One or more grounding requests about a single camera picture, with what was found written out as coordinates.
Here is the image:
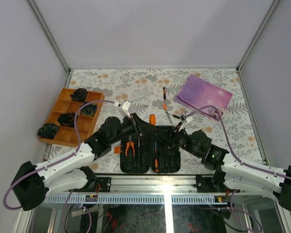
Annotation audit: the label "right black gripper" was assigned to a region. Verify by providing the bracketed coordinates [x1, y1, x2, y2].
[152, 122, 202, 158]

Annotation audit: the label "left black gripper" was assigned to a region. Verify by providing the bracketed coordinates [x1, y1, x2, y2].
[110, 113, 157, 146]

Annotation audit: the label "small claw hammer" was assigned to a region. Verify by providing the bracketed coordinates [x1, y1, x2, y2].
[137, 135, 141, 148]

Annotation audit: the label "orange handled screwdriver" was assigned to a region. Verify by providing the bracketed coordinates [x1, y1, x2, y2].
[149, 114, 156, 126]

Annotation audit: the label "black plastic tool case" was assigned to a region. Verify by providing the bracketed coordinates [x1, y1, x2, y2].
[114, 126, 181, 174]

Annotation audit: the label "orange handled pliers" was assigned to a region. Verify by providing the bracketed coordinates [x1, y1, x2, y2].
[125, 135, 135, 159]

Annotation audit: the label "black handled screwdriver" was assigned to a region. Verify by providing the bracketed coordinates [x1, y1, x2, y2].
[153, 141, 160, 173]

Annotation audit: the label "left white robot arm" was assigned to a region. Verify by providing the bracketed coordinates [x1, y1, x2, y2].
[11, 113, 156, 211]

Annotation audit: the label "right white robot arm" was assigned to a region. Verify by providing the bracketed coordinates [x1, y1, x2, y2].
[166, 125, 291, 211]

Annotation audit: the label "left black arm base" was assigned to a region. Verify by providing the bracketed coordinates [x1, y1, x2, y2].
[85, 177, 112, 193]

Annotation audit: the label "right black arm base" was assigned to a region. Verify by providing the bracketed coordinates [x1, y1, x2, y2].
[194, 171, 227, 193]

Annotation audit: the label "orange tipped metal file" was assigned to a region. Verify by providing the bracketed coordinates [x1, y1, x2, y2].
[163, 103, 173, 124]

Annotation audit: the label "small precision screwdriver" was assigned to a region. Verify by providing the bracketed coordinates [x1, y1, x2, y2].
[163, 87, 166, 101]

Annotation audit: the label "purple printed pouch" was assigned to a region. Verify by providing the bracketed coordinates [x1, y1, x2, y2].
[174, 74, 233, 121]

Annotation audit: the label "dark rolled band middle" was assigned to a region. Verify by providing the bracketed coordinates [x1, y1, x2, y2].
[80, 102, 97, 117]

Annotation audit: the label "dark rolled band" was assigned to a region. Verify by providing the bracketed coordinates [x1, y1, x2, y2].
[80, 102, 97, 117]
[70, 88, 88, 102]
[57, 112, 76, 128]

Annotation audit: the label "dark rolled band top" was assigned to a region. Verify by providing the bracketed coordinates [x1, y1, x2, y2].
[70, 88, 88, 102]

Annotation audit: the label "dark rolled band lower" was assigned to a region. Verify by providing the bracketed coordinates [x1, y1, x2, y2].
[57, 112, 76, 128]

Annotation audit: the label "orange compartment tray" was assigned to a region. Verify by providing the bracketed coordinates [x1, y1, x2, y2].
[38, 88, 105, 147]

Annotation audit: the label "dark rolled band outside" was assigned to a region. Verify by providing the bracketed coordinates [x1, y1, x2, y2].
[37, 123, 60, 139]

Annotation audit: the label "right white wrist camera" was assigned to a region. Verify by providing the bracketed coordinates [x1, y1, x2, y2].
[179, 113, 193, 130]

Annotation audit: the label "aluminium front rail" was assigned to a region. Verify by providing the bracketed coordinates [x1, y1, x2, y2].
[44, 175, 227, 205]

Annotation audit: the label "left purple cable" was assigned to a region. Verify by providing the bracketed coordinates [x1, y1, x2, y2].
[2, 99, 119, 233]

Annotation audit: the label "purple cable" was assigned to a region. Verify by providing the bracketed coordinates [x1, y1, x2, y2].
[2, 99, 119, 233]
[181, 105, 291, 231]

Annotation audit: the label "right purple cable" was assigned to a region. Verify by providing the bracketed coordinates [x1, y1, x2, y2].
[181, 105, 291, 231]

